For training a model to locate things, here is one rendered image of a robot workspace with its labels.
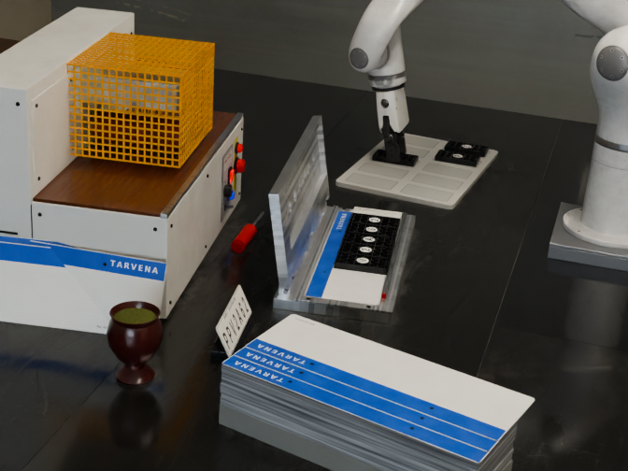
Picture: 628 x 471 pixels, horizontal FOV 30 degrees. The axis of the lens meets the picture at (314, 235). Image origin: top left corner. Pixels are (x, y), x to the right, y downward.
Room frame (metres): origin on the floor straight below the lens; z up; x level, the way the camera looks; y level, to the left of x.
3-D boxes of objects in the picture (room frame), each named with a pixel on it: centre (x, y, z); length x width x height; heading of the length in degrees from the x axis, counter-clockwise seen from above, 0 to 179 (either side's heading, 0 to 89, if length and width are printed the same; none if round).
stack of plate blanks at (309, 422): (1.39, -0.09, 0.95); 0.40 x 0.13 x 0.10; 60
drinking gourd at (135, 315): (1.55, 0.26, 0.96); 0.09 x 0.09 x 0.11
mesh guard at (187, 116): (2.02, 0.32, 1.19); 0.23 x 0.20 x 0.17; 172
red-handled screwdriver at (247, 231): (2.10, 0.12, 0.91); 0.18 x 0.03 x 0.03; 168
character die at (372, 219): (2.15, -0.12, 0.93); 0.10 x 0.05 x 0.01; 82
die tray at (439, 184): (2.54, -0.23, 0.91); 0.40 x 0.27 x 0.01; 159
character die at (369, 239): (2.05, -0.11, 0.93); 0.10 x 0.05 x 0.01; 82
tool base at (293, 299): (2.01, -0.07, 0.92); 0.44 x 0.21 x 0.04; 172
